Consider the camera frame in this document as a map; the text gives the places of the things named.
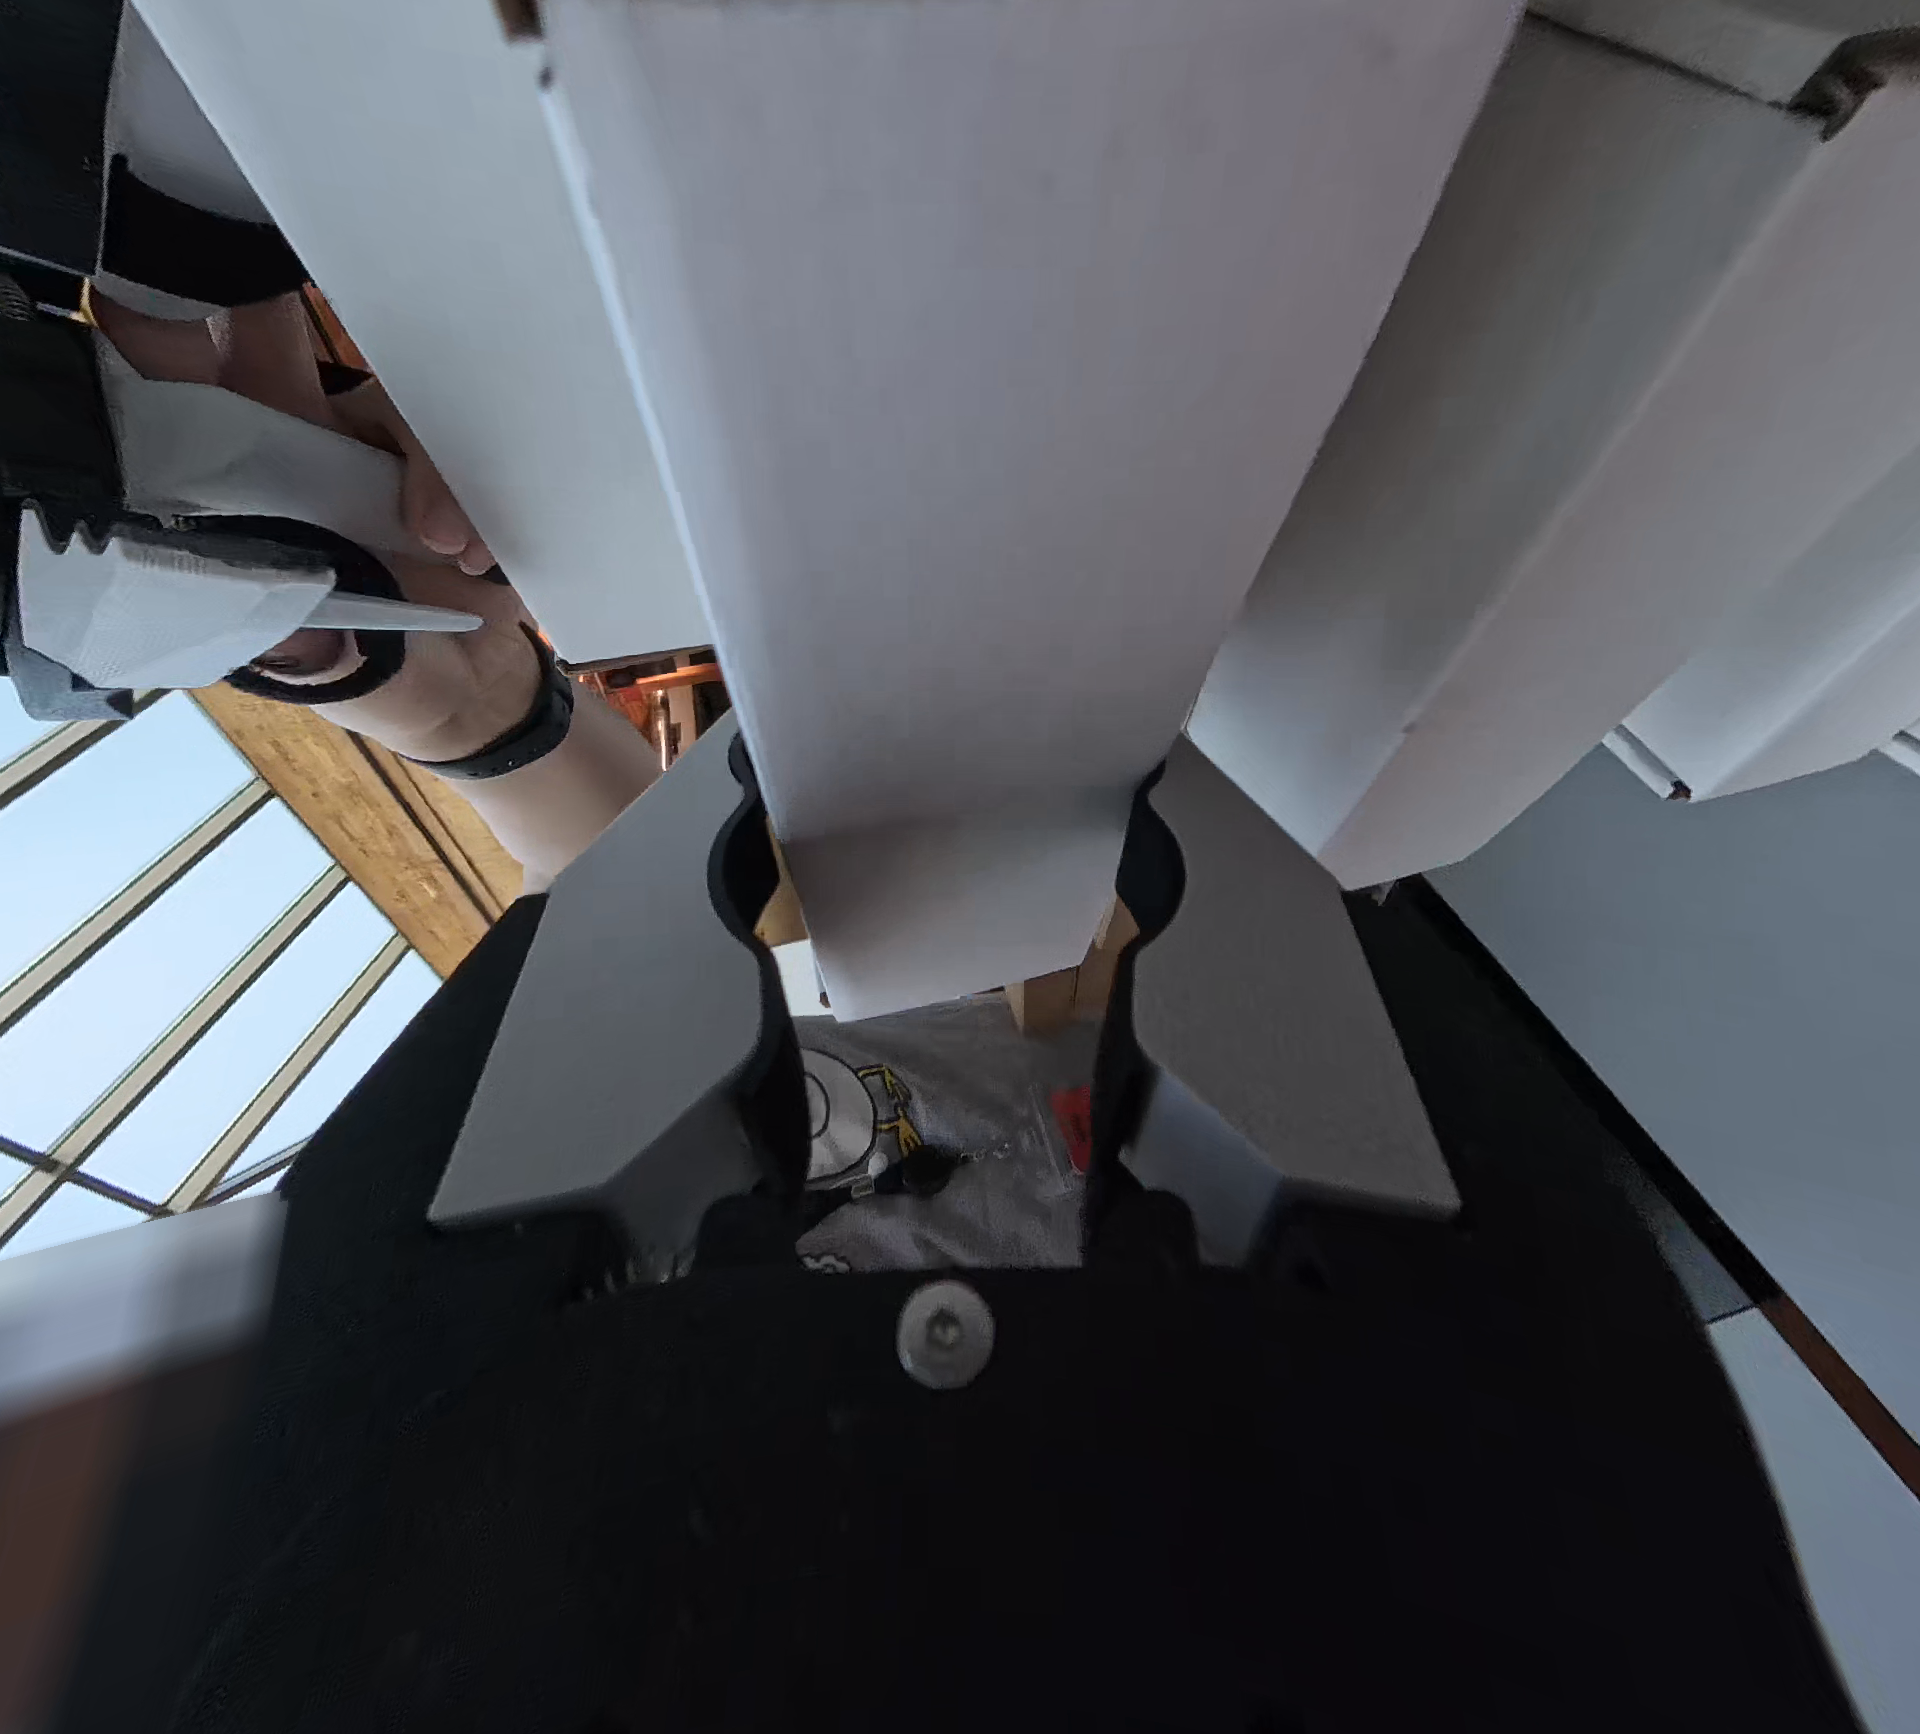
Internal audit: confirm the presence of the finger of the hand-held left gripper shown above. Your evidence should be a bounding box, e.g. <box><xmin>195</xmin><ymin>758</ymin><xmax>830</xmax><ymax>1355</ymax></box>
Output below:
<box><xmin>14</xmin><ymin>513</ymin><xmax>482</xmax><ymax>693</ymax></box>

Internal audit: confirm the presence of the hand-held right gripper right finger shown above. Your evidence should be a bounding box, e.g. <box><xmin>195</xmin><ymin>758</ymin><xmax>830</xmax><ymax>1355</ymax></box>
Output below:
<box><xmin>1084</xmin><ymin>730</ymin><xmax>1468</xmax><ymax>1267</ymax></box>

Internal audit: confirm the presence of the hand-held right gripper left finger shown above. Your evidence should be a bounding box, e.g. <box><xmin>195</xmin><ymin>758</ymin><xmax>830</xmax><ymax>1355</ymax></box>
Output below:
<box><xmin>430</xmin><ymin>711</ymin><xmax>805</xmax><ymax>1230</ymax></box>

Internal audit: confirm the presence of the white cardboard box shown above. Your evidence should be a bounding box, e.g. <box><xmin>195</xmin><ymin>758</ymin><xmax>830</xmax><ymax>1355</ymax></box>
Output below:
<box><xmin>468</xmin><ymin>0</ymin><xmax>1545</xmax><ymax>1022</ymax></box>
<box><xmin>14</xmin><ymin>0</ymin><xmax>717</xmax><ymax>670</ymax></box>

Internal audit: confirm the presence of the person's left forearm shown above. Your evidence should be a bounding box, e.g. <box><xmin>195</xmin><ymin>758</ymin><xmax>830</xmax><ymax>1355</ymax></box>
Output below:
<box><xmin>456</xmin><ymin>688</ymin><xmax>667</xmax><ymax>902</ymax></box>

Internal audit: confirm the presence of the person's left hand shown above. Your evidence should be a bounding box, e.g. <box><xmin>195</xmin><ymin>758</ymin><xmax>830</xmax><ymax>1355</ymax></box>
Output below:
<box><xmin>90</xmin><ymin>279</ymin><xmax>580</xmax><ymax>775</ymax></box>

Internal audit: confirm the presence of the black wristband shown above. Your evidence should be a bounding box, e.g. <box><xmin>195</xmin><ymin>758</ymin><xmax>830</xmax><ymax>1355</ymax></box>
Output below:
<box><xmin>409</xmin><ymin>636</ymin><xmax>580</xmax><ymax>781</ymax></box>

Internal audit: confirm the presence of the skylight window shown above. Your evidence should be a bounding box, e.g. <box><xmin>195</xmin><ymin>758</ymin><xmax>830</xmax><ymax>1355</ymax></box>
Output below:
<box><xmin>0</xmin><ymin>688</ymin><xmax>430</xmax><ymax>1261</ymax></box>

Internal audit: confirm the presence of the stack of white boxes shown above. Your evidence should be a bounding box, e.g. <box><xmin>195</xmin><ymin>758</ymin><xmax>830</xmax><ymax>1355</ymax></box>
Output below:
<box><xmin>1185</xmin><ymin>0</ymin><xmax>1920</xmax><ymax>891</ymax></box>

